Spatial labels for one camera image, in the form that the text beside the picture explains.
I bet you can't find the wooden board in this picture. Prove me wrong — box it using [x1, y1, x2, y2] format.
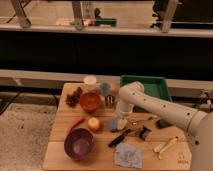
[43, 83, 191, 171]

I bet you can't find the dark grape bunch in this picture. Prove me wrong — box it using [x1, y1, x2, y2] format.
[66, 87, 83, 108]

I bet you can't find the green box in background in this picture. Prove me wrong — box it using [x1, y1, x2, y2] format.
[95, 18, 117, 27]

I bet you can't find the yellow handled tool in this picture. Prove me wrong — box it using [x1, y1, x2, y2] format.
[153, 137, 178, 160]

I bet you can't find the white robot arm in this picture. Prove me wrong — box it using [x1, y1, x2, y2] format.
[116, 81, 213, 171]

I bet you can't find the small metal cup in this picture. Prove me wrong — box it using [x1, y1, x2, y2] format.
[105, 95, 115, 108]

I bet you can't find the red bowl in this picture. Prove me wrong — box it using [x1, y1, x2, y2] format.
[80, 92, 102, 113]

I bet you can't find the purple bowl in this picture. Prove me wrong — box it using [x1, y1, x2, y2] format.
[64, 128, 94, 160]

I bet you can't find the white lidded jar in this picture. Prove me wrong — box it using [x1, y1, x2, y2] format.
[83, 75, 97, 92]

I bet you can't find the black rectangular block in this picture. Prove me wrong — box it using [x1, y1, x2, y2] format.
[156, 119, 171, 129]

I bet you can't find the blue sponge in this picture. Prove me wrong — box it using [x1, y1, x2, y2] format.
[108, 119, 117, 132]

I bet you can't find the orange carrot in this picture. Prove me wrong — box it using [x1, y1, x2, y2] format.
[67, 116, 85, 134]

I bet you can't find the green plastic tray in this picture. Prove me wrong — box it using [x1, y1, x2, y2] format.
[119, 75, 172, 110]

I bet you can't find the yellow red apple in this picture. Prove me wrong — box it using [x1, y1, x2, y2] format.
[87, 117, 100, 132]

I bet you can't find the black binder clip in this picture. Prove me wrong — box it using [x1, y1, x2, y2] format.
[138, 127, 151, 140]

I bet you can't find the blue plastic cup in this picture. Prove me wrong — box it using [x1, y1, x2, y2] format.
[99, 83, 110, 96]

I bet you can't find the metal spoon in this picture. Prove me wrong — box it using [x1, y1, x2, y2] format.
[131, 116, 157, 126]

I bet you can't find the blue patterned cloth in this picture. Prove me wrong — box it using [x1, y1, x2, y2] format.
[114, 143, 142, 169]

